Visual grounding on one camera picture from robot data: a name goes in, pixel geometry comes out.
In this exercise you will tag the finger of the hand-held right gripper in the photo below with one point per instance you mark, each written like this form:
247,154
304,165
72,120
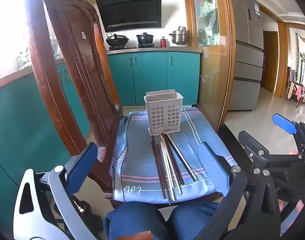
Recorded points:
252,145
283,124

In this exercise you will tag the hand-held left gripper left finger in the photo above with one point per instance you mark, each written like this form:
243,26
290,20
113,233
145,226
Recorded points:
82,165

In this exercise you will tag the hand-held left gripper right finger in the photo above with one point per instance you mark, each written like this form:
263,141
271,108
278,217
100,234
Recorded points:
213,170

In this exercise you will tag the red-brown chopstick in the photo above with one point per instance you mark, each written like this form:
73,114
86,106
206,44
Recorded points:
158,170
174,162

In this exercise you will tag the white chopstick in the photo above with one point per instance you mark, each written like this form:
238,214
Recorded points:
173,170
168,172

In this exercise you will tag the white plastic utensil basket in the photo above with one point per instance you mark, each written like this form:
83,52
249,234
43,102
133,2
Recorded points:
162,115

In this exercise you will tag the clothes drying rack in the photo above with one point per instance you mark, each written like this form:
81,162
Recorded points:
298,87

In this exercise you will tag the person's right leg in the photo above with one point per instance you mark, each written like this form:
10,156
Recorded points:
192,220

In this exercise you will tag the person's leg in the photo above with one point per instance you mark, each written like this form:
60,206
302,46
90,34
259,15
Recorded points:
135,220
192,220

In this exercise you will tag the blue striped cloth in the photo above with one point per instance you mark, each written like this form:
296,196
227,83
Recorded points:
140,160

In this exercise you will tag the brown wooden door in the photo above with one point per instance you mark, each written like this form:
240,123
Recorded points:
270,62

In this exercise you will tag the person's left leg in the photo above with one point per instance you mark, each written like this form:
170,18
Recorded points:
135,220

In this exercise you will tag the teal side kitchen cabinet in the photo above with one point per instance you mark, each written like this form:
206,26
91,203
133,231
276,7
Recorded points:
15,130

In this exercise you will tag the grey refrigerator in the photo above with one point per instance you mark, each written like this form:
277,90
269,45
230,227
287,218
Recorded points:
245,55

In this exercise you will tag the wood-framed glass door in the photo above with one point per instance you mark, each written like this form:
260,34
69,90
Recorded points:
212,67

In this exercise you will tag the teal lower kitchen cabinet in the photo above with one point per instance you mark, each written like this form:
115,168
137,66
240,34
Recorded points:
152,80

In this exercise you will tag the dark wooden chair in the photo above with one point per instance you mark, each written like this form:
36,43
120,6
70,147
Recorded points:
67,55

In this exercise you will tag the white dish rack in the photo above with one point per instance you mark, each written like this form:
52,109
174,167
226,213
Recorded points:
23,60

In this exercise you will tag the gas stove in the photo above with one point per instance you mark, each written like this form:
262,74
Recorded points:
131,47

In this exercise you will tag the black wok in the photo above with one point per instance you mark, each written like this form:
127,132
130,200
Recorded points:
117,40

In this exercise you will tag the stainless steel pot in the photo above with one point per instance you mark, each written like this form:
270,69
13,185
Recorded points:
179,36

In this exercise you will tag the red bottle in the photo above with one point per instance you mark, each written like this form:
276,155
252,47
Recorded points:
163,42

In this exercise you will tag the black cooking pot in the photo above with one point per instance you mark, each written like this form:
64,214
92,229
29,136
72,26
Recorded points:
145,40

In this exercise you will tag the black range hood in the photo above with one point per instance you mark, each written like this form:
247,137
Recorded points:
130,10

